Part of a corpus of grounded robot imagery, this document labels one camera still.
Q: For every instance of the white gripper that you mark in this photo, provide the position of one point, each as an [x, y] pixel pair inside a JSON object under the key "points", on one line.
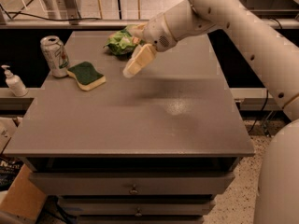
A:
{"points": [[156, 33]]}

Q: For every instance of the green and yellow sponge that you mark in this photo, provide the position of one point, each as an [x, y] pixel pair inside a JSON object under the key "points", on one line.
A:
{"points": [[86, 76]]}

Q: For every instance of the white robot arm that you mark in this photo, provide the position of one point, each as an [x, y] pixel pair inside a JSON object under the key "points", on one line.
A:
{"points": [[272, 57]]}

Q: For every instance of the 7up soda can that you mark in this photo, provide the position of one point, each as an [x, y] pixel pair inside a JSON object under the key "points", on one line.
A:
{"points": [[55, 55]]}

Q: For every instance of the green chip bag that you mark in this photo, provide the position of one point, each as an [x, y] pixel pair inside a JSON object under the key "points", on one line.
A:
{"points": [[122, 42]]}

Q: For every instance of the grey drawer cabinet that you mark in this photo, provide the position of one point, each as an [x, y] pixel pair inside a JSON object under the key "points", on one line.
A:
{"points": [[176, 116]]}

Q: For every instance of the white pump bottle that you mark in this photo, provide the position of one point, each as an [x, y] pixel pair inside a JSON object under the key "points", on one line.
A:
{"points": [[14, 82]]}

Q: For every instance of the top grey drawer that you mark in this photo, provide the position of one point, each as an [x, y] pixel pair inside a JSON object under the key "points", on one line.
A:
{"points": [[92, 184]]}

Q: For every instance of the grey drawer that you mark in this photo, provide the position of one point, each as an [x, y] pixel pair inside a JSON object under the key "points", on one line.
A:
{"points": [[127, 207], [92, 184]]}

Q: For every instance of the metal drawer knob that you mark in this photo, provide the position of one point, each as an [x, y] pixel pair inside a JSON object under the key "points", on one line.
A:
{"points": [[133, 190], [138, 212]]}

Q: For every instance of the lower metal drawer knob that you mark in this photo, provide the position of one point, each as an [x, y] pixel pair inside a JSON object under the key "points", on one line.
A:
{"points": [[138, 212]]}

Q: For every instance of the middle grey drawer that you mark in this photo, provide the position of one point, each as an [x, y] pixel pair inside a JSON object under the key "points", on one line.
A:
{"points": [[127, 207]]}

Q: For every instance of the cardboard box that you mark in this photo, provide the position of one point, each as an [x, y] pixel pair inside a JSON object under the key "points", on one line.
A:
{"points": [[23, 201]]}

